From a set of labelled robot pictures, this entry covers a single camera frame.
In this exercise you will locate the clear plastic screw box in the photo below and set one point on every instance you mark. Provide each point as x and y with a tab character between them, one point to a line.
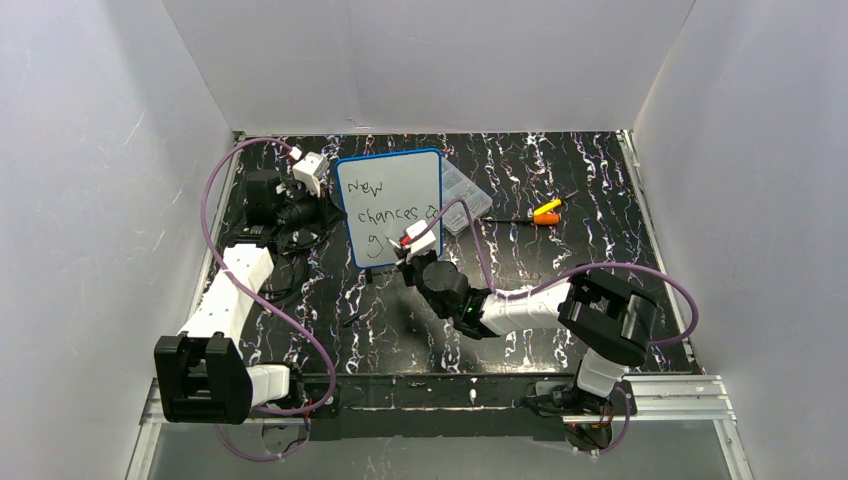
456	184

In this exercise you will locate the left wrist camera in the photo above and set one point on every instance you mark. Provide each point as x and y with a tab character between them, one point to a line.
310	170

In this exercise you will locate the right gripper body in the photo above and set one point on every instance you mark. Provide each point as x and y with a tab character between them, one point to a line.
413	261

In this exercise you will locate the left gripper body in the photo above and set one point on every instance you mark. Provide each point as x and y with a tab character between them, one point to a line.
317	208

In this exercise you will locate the orange handled screwdriver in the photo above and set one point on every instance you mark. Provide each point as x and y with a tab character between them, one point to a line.
542	220

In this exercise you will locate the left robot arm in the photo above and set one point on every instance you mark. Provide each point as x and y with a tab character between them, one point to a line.
201	372

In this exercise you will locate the yellow handled screwdriver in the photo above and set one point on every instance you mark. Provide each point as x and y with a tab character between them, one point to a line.
551	205

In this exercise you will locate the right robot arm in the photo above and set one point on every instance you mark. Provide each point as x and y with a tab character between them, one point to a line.
611	316

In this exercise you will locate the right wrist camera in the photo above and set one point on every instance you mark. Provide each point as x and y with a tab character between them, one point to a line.
418	239

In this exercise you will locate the black marker cap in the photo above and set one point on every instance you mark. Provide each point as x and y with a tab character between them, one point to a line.
350	321

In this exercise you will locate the blue framed whiteboard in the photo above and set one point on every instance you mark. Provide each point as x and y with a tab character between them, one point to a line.
384	194

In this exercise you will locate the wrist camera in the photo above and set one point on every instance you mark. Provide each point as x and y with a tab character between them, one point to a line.
310	170
418	239

